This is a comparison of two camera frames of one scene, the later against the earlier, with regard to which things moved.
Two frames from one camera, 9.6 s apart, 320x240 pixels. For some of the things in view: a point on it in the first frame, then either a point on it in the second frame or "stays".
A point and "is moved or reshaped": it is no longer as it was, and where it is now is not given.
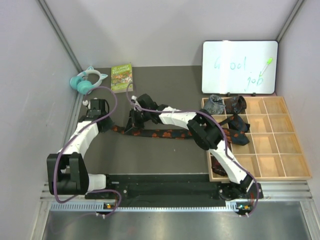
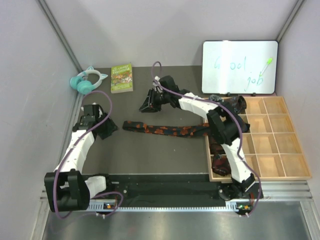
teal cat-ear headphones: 81,83 stays
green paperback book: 120,76 stays
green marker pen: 268,62 stays
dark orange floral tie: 235,126 is moved or reshaped
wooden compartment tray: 275,151 stays
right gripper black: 133,124 → 148,106
